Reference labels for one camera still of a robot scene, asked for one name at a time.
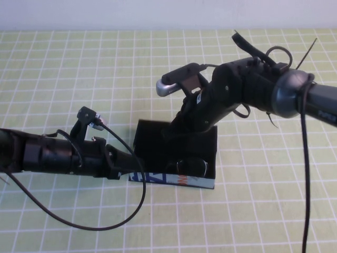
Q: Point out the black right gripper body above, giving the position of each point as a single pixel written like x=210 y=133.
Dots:
x=218 y=97

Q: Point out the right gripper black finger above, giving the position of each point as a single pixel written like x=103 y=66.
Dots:
x=171 y=134

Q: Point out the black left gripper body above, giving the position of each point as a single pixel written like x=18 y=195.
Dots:
x=92 y=160

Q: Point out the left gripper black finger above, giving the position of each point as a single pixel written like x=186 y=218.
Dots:
x=118 y=175
x=135 y=164

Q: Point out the black printed glasses case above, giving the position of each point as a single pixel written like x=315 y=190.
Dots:
x=150 y=139

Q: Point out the black-framed glasses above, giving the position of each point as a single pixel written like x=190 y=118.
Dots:
x=192 y=164

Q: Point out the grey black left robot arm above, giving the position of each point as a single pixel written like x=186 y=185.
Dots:
x=31 y=153

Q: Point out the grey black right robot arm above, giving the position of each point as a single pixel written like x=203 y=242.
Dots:
x=323 y=100

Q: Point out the green white-grid tablecloth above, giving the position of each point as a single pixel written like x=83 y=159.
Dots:
x=79 y=66

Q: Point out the right arm's wrist camera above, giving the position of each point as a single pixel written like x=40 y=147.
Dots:
x=181 y=72

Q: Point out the arm's wrist camera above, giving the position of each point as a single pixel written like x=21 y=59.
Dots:
x=85 y=116
x=181 y=72

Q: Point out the left arm's wrist camera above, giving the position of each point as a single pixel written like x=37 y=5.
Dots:
x=85 y=116

